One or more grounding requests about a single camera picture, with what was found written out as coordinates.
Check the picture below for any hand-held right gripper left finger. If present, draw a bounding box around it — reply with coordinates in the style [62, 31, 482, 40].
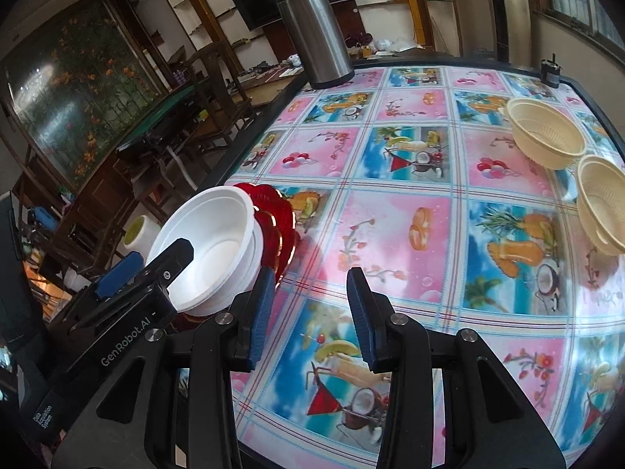
[93, 266, 277, 469]

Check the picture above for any framed flower painting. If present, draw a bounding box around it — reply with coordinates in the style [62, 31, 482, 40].
[2, 0, 170, 192]

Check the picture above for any small black motor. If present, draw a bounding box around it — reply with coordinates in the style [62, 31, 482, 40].
[539, 53, 563, 89]

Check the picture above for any printed plastic tablecloth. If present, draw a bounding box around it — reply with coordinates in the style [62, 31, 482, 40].
[227, 63, 625, 469]

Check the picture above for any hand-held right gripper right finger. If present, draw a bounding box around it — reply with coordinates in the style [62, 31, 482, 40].
[345, 267, 567, 469]

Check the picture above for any white foam bowl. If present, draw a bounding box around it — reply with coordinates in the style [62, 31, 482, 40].
[184, 222, 265, 317]
[145, 185, 258, 311]

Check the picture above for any stainless steel thermos jug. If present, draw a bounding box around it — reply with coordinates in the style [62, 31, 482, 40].
[273, 0, 356, 91]

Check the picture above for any white tape roll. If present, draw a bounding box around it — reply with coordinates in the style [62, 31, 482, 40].
[122, 214, 162, 263]

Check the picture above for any cream plastic colander bowl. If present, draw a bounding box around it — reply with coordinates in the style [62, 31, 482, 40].
[577, 154, 625, 258]
[506, 97, 587, 171]

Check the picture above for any green topped table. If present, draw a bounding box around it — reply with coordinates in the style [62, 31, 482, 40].
[114, 82, 207, 153]

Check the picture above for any dark wooden chair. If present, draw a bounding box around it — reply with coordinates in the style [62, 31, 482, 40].
[184, 41, 255, 158]

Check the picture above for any wall shelf unit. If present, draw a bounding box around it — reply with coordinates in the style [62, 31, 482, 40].
[349, 0, 462, 54]

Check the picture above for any red plate with round sticker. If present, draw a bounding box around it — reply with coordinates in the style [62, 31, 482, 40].
[256, 211, 302, 285]

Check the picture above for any barred window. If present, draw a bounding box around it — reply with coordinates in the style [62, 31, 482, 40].
[541, 0, 625, 55]

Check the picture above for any white round column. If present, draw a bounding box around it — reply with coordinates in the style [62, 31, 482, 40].
[487, 0, 534, 67]

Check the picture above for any deep red glass plate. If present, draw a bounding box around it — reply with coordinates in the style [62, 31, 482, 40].
[233, 183, 295, 244]

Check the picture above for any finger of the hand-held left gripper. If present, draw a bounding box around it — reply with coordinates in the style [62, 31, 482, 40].
[94, 251, 144, 300]
[143, 237, 196, 300]

